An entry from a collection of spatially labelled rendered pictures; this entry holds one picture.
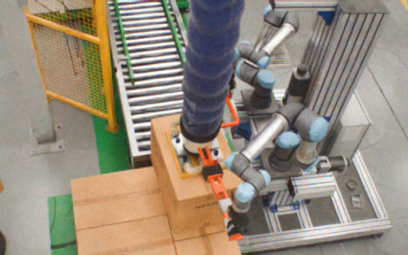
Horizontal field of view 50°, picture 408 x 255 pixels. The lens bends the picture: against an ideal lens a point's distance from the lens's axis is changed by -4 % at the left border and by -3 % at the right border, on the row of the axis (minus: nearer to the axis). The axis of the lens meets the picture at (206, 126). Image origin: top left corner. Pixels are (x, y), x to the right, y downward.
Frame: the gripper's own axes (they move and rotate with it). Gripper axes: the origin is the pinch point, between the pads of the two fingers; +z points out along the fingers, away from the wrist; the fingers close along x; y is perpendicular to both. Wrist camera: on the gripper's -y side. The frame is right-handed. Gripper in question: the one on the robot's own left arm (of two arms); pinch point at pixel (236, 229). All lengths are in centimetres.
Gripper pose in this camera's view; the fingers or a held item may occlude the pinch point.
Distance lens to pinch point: 227.6
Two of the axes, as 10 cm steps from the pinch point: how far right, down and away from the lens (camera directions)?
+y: -3.1, -7.5, 5.8
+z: -0.8, 6.3, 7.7
